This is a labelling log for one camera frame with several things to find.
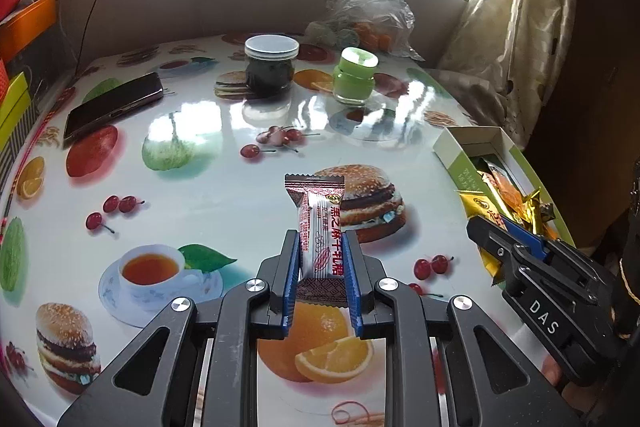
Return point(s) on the orange snack pouch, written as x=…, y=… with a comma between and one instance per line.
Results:
x=507, y=193

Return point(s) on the green jar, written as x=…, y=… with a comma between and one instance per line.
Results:
x=354, y=77

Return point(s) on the clear plastic bag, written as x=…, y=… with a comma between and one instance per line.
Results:
x=372, y=7

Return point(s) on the fruit print table cover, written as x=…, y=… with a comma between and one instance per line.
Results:
x=200, y=187

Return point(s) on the pile of snack packets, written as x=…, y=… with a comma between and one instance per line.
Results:
x=477, y=204

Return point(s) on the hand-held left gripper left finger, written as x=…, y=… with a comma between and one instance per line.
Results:
x=289, y=292

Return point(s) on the dark smartphone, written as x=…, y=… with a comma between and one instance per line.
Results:
x=112, y=104

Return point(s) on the cream patterned curtain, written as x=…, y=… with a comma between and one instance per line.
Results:
x=500, y=32

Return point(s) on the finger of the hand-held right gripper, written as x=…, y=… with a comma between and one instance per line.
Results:
x=487, y=234
x=527, y=237

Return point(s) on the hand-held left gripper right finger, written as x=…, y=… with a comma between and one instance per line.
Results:
x=353, y=292

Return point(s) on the orange box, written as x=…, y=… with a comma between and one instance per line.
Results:
x=25, y=27

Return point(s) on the dark jar with clear lid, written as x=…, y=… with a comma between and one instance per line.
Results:
x=270, y=67

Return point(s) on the maroon white nougat packet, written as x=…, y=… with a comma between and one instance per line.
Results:
x=320, y=237

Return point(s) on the green cardboard box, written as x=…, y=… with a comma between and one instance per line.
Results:
x=460, y=152

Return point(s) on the wooden cabinet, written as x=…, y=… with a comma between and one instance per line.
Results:
x=585, y=57

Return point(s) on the lime green box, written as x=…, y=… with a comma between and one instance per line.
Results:
x=15, y=107

